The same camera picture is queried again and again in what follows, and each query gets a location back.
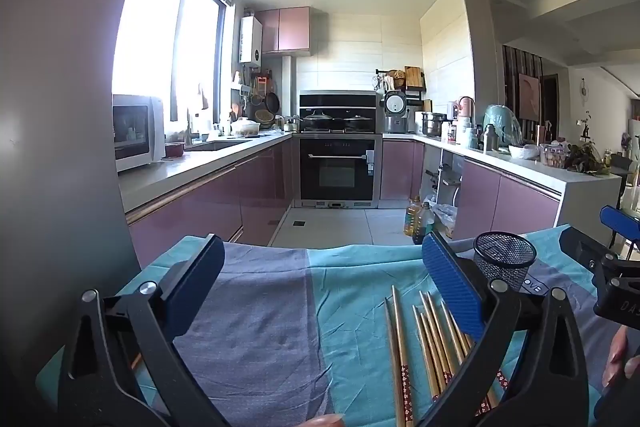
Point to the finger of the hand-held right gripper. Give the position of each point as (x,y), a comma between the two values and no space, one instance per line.
(620,221)
(580,247)

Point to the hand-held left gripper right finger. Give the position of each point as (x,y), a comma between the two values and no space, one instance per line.
(450,277)

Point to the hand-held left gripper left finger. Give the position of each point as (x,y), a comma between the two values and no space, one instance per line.
(195,277)

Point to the black mesh utensil holder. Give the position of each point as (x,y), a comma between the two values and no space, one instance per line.
(505,257)

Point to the bunch of wooden chopsticks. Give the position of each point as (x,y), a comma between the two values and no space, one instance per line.
(425,357)

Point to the person's right hand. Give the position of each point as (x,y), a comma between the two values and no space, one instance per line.
(619,357)

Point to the person's left hand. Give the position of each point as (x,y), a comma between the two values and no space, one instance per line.
(325,420)

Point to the dark sauce bottle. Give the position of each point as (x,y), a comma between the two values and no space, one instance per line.
(426,224)

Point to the clear plastic bag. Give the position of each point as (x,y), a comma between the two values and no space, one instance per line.
(445,217)

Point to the potted plant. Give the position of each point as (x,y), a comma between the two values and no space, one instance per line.
(590,159)

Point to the yellow cooking oil bottle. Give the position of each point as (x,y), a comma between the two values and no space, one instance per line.
(412,219)

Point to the teal grey printed tablecloth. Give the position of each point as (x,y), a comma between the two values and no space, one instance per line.
(260,332)

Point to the pink kitchen base cabinet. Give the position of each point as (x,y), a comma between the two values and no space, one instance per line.
(500,197)
(210,192)

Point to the clear plastic food container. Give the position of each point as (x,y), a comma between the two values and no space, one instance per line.
(555,157)

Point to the white bowl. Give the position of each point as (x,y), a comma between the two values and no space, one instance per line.
(524,152)

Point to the dark red bowl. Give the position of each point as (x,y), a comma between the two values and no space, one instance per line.
(175,150)

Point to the dark door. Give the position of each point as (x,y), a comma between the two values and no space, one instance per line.
(550,107)

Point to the green thermos bottle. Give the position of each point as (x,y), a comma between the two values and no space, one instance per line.
(489,139)

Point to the green air fryer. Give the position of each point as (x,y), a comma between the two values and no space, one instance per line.
(502,122)

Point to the steel sink faucet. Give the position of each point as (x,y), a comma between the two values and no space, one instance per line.
(192,127)

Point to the stainless steel pot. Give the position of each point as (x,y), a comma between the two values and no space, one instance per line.
(433,124)

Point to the built-in black oven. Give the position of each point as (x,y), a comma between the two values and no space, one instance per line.
(337,172)

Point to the white microwave oven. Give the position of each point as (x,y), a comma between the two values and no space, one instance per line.
(135,132)

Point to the white casserole dish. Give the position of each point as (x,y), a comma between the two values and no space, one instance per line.
(245,127)

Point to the pink electric kettle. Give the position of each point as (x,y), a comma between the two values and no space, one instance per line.
(465,108)

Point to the silver rice cooker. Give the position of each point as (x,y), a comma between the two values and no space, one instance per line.
(396,112)

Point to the bamboo strainer basket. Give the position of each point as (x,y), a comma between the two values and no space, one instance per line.
(263,116)

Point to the black wok with lid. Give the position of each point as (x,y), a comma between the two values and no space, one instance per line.
(359,122)
(318,121)

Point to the black frying pan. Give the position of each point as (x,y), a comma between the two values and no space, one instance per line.
(272,102)

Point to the wooden cutting board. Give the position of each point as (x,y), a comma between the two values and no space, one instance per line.
(413,77)

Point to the woven basket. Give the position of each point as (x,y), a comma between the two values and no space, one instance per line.
(398,79)

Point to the black range hood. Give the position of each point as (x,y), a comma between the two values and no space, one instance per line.
(337,99)

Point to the white gas water heater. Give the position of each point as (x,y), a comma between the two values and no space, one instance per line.
(251,42)

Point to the kitchen window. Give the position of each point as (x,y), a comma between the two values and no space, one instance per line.
(160,37)

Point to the framed wall picture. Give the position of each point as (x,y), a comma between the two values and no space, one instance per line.
(528,97)

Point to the striped wall panel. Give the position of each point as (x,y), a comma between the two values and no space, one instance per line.
(510,72)

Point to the black wall rack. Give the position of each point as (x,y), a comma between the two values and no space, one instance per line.
(415,91)

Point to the pink wall cabinet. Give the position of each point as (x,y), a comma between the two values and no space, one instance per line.
(287,29)

